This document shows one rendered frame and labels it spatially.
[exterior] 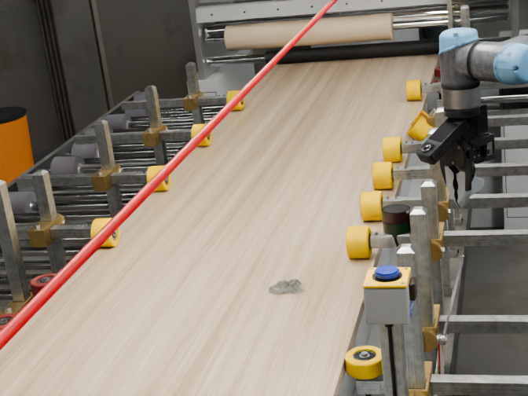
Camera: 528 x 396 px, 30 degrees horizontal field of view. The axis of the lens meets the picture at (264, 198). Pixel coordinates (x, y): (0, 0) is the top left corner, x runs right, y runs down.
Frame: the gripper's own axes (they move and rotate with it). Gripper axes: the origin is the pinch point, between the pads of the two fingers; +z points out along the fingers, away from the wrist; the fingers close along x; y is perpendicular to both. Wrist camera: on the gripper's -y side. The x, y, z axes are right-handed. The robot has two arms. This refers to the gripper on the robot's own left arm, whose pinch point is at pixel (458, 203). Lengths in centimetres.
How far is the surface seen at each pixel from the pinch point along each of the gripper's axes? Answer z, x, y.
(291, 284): 24.0, 37.2, -20.2
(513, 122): 21, 86, 98
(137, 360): 26, 32, -62
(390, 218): 2.7, 9.7, -10.1
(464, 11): 0, 168, 152
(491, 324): 30.3, 0.0, 7.5
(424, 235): 7.2, 5.9, -4.6
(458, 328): 31.5, 5.0, 2.4
